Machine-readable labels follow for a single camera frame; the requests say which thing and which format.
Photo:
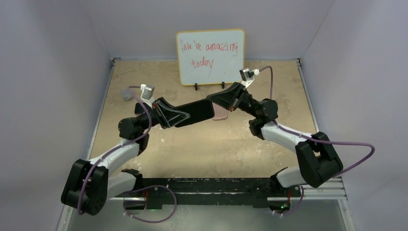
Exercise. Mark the aluminium frame rail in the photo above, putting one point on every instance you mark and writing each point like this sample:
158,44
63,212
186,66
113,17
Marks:
321,209

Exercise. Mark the black whiteboard stand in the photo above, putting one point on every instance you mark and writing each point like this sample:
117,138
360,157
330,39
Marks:
220,84

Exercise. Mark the bare phone with purple edge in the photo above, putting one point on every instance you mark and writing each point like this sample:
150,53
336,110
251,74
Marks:
138,109

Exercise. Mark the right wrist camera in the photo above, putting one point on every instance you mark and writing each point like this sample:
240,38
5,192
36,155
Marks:
248,76

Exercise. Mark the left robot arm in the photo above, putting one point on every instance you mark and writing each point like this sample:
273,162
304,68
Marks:
90,183

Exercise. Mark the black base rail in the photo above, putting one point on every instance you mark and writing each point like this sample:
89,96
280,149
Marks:
254,192

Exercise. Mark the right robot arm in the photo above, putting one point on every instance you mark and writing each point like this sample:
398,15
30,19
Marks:
317,159

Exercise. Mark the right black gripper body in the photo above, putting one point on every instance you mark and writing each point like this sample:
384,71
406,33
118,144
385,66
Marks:
246,103

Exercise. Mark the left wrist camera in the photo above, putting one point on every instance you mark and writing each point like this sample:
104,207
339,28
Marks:
147,94

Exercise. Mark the white board with yellow frame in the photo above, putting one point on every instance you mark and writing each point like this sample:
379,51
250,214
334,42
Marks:
209,57

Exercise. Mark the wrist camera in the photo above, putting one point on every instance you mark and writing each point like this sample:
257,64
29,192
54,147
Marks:
248,76
147,94

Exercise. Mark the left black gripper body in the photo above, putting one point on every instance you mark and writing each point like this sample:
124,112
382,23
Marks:
155,120

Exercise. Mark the black phone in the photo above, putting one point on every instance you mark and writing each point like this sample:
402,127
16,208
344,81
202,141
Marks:
199,111

